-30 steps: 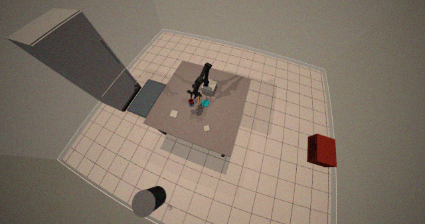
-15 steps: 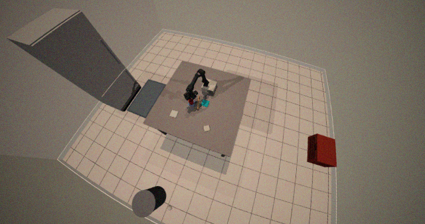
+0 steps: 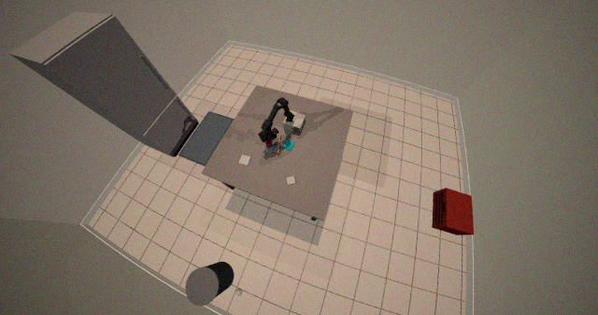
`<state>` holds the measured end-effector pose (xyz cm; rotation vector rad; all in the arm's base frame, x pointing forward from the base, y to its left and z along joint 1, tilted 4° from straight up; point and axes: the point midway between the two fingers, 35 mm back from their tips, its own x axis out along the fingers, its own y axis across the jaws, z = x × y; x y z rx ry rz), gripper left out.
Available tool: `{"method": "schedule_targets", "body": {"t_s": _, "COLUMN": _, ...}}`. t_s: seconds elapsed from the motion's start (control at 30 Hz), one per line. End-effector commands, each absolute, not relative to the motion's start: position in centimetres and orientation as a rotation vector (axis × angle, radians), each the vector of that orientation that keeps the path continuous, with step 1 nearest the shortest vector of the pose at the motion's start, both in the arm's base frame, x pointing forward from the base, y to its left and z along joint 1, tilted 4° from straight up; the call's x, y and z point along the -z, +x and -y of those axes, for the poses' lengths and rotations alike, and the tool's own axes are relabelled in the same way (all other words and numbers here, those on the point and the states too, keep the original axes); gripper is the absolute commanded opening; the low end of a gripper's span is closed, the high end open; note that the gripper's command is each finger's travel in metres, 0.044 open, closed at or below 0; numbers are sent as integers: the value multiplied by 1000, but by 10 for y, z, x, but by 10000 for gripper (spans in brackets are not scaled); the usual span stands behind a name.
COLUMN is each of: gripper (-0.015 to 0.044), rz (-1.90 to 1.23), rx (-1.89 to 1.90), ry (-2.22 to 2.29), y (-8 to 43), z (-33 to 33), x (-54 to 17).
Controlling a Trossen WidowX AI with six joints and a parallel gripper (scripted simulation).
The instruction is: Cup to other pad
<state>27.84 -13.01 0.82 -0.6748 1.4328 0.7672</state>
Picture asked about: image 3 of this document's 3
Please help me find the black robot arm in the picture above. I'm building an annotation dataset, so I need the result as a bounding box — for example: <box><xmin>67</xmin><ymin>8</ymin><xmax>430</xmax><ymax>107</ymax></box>
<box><xmin>258</xmin><ymin>97</ymin><xmax>294</xmax><ymax>141</ymax></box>

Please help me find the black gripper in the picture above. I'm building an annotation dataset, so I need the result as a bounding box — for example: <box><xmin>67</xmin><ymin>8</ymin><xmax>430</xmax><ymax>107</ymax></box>
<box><xmin>260</xmin><ymin>128</ymin><xmax>278</xmax><ymax>142</ymax></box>

